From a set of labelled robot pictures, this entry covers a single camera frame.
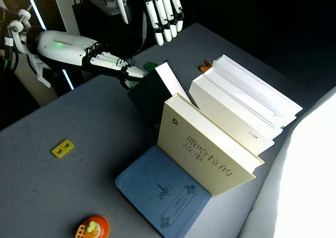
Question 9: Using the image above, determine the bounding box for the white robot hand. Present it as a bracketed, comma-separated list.
[110, 0, 185, 47]
[36, 30, 146, 90]

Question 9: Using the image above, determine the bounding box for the black cover book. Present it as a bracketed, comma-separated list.
[127, 60, 200, 139]

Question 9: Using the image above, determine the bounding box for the white book with gold label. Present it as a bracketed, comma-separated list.
[188, 73, 276, 156]

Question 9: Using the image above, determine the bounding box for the white EVERO book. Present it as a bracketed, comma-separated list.
[202, 64, 286, 138]

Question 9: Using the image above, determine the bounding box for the white book with black label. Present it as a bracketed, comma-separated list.
[211, 53, 304, 130]

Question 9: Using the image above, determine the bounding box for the cream paperback book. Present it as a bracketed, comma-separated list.
[156, 92, 266, 197]

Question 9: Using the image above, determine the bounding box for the blue grey notebook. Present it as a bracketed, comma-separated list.
[114, 144, 212, 238]

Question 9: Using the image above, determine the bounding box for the LED light strip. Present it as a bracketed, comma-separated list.
[23, 0, 75, 91]

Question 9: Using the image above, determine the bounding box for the green toy block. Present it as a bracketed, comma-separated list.
[143, 61, 159, 73]

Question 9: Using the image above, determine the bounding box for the small orange toy piece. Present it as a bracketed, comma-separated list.
[198, 60, 214, 73]

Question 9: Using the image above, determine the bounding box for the yellow two-hole block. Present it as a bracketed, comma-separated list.
[50, 138, 75, 159]

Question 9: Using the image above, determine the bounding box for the grey table cloth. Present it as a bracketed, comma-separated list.
[0, 22, 336, 238]

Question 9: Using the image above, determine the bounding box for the orange tart toy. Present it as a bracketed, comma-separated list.
[74, 214, 111, 238]

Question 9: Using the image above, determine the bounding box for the white backdrop sheet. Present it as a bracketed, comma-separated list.
[237, 86, 336, 238]

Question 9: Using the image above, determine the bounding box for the white frame post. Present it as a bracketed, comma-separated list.
[13, 52, 60, 108]
[50, 0, 81, 37]

